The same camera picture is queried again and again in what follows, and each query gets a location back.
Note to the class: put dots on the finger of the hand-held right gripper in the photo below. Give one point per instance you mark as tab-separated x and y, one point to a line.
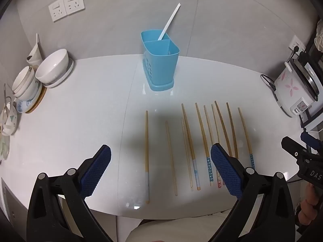
292	148
311	142

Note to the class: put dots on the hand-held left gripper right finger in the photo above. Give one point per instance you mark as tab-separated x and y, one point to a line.
225	174

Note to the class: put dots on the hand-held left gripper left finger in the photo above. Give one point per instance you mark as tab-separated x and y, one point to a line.
97	171

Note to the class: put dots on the group of wooden chopsticks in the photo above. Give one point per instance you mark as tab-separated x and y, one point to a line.
146	143

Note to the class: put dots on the blue plastic utensil holder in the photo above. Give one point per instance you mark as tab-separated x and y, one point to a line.
161	65

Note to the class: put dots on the person's right hand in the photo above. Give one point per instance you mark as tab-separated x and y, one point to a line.
307	206

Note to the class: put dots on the white flowered rice cooker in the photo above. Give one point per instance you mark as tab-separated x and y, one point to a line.
292	88

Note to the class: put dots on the black metal rack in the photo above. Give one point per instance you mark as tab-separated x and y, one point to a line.
309	55

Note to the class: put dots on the round wooden board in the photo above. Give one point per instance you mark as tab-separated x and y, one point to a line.
37	100

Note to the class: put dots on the blue patterned plate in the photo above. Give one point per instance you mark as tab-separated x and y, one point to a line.
24	105

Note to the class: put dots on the white ribbed plate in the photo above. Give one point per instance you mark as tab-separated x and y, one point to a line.
66	77

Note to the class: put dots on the triangle patterned cup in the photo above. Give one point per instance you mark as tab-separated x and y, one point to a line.
8	119

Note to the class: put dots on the white bowl under striped bowl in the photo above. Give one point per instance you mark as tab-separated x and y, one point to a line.
32	90

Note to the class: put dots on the large white bowl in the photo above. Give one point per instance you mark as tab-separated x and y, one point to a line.
54	63

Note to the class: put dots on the striped rim white bowl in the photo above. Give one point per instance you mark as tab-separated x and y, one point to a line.
24	79

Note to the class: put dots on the white ceramic pitcher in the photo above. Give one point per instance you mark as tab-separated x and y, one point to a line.
35	53

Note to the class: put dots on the white plastic chopstick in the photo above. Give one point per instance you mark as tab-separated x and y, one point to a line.
168	22

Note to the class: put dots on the white wall socket with plug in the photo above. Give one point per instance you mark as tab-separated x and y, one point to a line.
296	42

